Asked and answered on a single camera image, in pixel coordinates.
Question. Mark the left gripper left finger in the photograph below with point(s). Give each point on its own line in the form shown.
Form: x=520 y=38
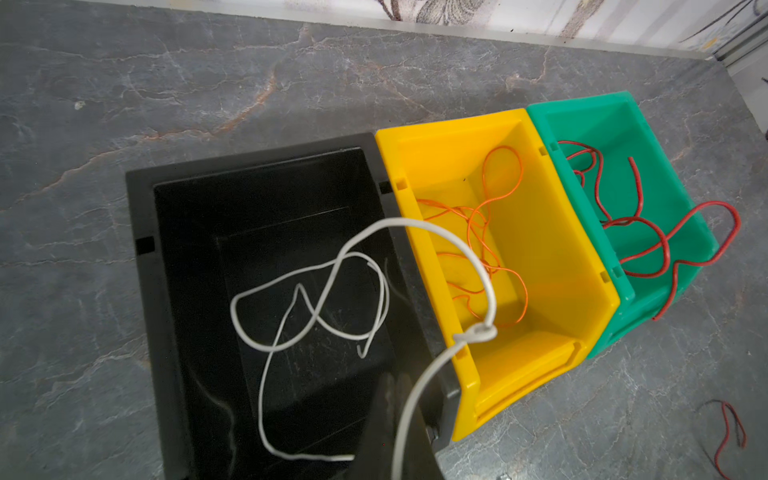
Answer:
x=373 y=457

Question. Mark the black plastic bin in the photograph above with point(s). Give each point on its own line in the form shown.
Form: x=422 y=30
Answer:
x=262 y=368

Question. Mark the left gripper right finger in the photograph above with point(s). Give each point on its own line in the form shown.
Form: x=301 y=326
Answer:
x=419 y=461

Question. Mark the yellow plastic bin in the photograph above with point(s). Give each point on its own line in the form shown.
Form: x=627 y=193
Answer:
x=490 y=181

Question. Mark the green plastic bin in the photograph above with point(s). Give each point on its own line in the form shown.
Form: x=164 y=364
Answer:
x=630 y=201

